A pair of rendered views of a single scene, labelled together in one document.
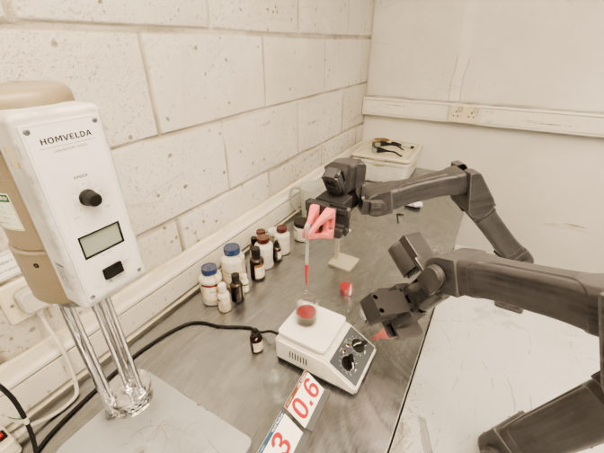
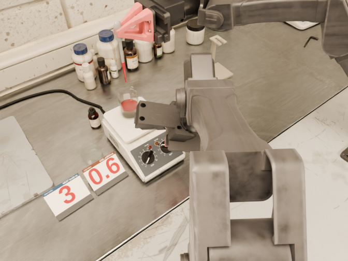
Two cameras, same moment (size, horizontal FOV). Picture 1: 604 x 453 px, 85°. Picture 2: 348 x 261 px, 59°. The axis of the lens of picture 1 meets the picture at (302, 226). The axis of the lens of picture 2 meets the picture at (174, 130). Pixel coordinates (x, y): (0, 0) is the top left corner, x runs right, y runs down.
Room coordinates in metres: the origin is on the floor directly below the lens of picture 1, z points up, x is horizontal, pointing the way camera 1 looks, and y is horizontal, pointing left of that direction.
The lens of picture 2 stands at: (0.09, -0.33, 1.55)
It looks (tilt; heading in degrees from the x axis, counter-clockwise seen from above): 48 degrees down; 23
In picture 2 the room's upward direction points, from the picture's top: straight up
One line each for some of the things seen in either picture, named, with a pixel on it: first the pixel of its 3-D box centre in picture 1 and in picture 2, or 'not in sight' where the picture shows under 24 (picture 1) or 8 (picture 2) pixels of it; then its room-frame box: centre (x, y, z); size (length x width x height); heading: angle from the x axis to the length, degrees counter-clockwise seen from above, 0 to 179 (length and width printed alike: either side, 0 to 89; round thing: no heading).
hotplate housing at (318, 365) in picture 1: (322, 342); (140, 135); (0.54, -0.05, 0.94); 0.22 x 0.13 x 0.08; 60
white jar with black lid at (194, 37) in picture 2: (302, 229); (194, 31); (1.08, 0.00, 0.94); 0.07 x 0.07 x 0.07
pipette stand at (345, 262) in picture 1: (344, 246); (218, 57); (0.91, -0.14, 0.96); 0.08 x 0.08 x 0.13; 57
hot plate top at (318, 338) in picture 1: (313, 324); (133, 118); (0.55, -0.02, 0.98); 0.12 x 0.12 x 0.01; 60
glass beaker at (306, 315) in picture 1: (307, 309); (129, 103); (0.56, -0.01, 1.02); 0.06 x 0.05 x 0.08; 70
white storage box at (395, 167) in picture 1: (386, 160); not in sight; (1.79, -0.48, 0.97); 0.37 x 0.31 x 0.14; 152
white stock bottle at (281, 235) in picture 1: (281, 239); (167, 37); (0.98, 0.07, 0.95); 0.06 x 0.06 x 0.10
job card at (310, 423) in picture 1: (308, 399); (105, 172); (0.41, -0.01, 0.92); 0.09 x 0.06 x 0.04; 153
